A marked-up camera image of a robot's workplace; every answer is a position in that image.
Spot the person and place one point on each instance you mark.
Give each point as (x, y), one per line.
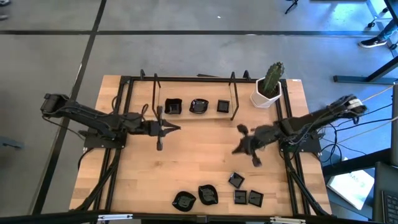
(371, 42)

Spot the dark desk monitor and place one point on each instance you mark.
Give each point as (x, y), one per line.
(395, 130)

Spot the white faceted plant pot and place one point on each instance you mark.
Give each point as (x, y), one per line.
(258, 99)

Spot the black rig bar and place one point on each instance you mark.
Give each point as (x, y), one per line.
(155, 219)

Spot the green cactus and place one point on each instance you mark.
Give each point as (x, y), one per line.
(273, 77)

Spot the black desk foot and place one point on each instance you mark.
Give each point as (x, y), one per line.
(357, 79)

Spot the dark laptop keyboard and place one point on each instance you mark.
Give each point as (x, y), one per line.
(388, 199)

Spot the black leaf-shaped mini plate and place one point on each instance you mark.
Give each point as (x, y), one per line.
(208, 194)
(199, 106)
(184, 201)

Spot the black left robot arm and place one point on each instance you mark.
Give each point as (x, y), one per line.
(93, 119)

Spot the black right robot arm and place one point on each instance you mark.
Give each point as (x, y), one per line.
(317, 119)

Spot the black square tray stack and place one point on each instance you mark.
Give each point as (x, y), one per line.
(223, 106)

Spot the grey-blue desk foot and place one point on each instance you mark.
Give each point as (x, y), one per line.
(9, 143)

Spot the black wavy square mini plate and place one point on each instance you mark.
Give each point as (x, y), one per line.
(173, 106)

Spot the black small square mini plate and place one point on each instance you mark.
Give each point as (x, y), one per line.
(255, 198)
(236, 180)
(240, 197)

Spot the black tripod foot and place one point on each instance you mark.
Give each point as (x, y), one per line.
(292, 4)

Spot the silver rig bracket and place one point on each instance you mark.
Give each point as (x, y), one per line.
(287, 220)
(115, 217)

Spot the wooden shelf with black frame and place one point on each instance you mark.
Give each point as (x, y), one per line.
(192, 117)

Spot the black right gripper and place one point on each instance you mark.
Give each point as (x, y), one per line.
(261, 137)

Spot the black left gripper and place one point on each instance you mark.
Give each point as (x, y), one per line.
(159, 127)

